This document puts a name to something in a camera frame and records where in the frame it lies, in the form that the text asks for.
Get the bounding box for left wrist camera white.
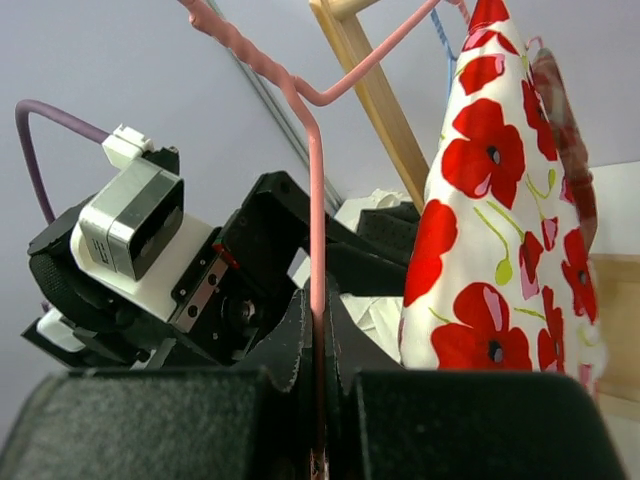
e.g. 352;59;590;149
70;125;213;321

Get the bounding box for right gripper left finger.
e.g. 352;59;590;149
1;290;315;479

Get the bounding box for dark grey dotted skirt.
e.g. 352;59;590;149
356;202;420;264

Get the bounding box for pink wire hanger floral skirt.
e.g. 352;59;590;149
181;0;438;479

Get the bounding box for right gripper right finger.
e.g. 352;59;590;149
324;288;626;479

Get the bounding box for white pleated skirt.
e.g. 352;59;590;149
289;186;416;366

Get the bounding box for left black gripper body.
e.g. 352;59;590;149
24;148;295;368

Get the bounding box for white red floral skirt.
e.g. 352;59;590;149
398;1;606;393

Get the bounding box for red plaid skirt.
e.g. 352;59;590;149
532;47;598;252

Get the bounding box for pink wire hanger plaid skirt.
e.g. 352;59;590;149
526;36;544;51

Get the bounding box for blue wire hanger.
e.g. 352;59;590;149
430;9;457;99

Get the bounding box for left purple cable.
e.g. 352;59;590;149
14;98;111;226

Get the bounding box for wooden clothes rack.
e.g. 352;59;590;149
309;1;639;421

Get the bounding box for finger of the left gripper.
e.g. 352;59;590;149
249;171;408;295

